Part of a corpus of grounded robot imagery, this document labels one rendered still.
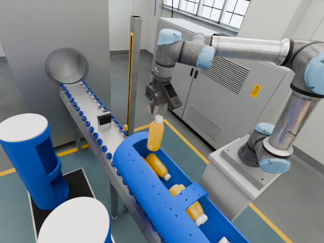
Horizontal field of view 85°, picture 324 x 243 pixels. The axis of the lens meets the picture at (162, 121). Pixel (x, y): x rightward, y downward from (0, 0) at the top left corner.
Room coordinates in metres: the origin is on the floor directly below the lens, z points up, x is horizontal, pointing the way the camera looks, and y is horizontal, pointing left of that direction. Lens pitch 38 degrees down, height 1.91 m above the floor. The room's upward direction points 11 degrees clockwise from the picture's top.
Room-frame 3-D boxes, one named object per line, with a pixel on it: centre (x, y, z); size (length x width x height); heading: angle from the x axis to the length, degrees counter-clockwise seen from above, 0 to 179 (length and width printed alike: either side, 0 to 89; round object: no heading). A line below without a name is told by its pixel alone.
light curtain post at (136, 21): (1.37, 0.31, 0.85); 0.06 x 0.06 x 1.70; 45
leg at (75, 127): (1.46, 0.98, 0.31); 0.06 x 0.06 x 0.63; 45
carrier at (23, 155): (0.79, 0.89, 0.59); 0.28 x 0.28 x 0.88
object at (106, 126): (1.02, 0.43, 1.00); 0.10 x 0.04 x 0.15; 135
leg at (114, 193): (0.77, 0.28, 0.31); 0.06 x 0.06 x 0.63; 45
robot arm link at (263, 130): (0.74, -0.54, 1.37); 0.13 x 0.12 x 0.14; 176
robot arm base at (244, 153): (0.75, -0.54, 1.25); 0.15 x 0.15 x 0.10
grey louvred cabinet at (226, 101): (2.68, -0.51, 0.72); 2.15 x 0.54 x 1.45; 43
